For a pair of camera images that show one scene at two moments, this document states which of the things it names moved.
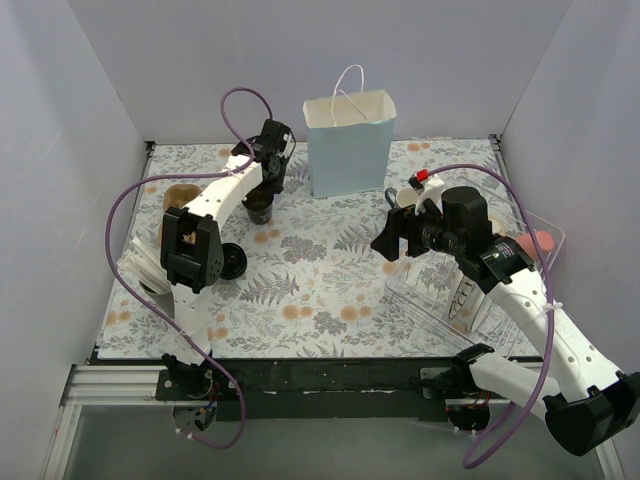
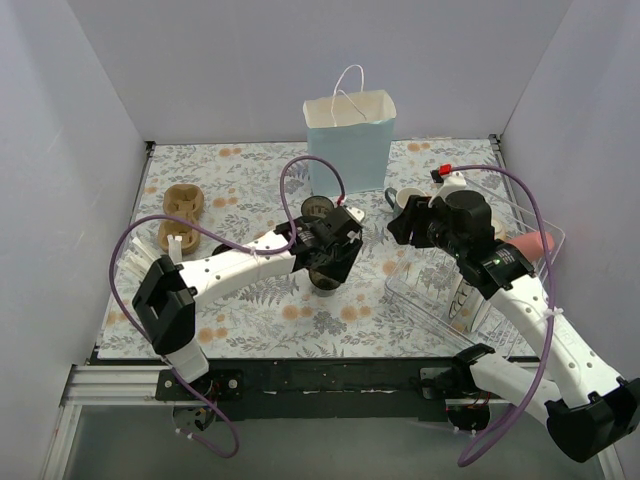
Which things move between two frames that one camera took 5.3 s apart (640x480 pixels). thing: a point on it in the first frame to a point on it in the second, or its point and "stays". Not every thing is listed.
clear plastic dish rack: (435, 288) stays
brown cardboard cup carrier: (178, 195) stays
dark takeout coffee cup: (259, 205) to (323, 285)
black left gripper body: (273, 168) to (342, 257)
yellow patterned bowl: (498, 225) stays
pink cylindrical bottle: (543, 239) stays
